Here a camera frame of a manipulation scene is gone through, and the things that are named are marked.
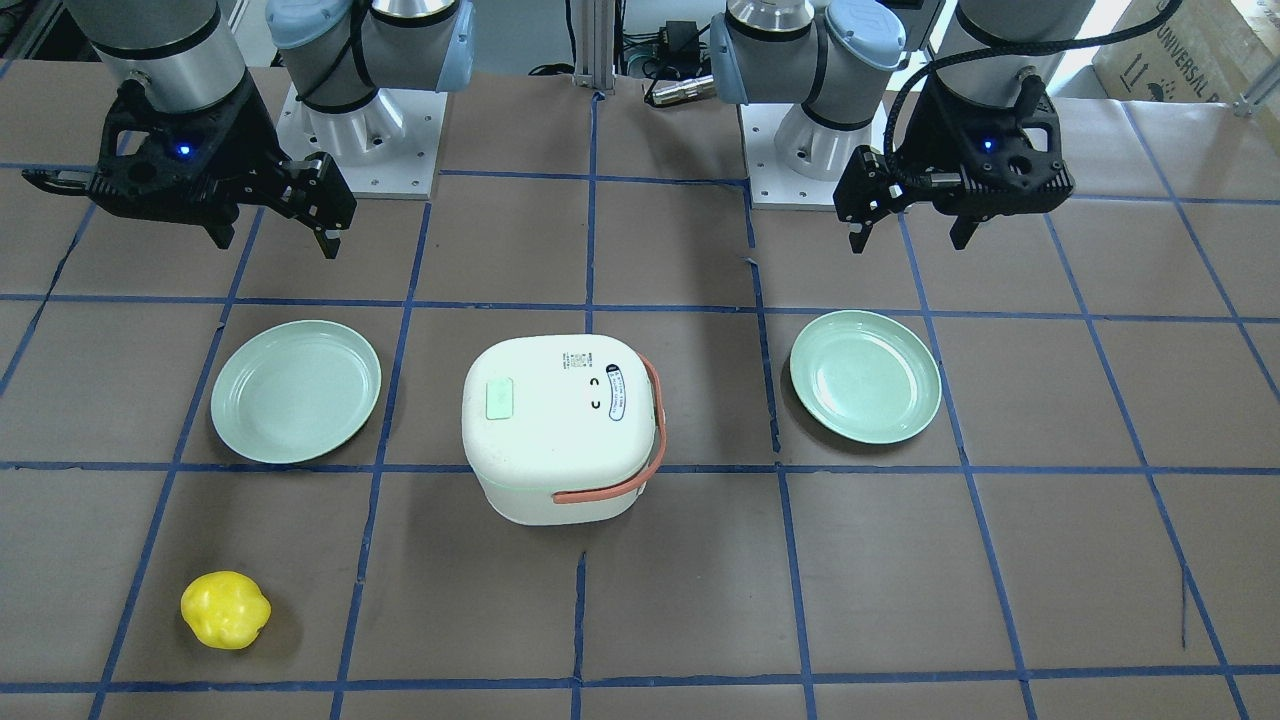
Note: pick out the yellow bell pepper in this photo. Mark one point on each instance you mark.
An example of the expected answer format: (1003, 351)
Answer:
(225, 610)

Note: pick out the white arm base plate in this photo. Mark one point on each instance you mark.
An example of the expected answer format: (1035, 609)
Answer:
(385, 150)
(795, 163)

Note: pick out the black power adapter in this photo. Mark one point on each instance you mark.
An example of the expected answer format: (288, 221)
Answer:
(680, 40)

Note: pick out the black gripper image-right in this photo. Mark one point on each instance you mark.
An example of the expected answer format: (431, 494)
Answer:
(932, 137)

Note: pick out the light green plate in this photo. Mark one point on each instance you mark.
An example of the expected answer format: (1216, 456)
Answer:
(865, 376)
(295, 392)

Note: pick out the aluminium frame post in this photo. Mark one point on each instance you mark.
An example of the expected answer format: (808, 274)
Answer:
(594, 25)

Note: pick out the cardboard box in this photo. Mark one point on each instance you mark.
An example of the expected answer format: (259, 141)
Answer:
(1208, 51)

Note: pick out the silver metal cylinder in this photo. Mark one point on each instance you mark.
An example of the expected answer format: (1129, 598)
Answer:
(681, 92)

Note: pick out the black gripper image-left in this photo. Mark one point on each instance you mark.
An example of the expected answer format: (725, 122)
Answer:
(243, 128)

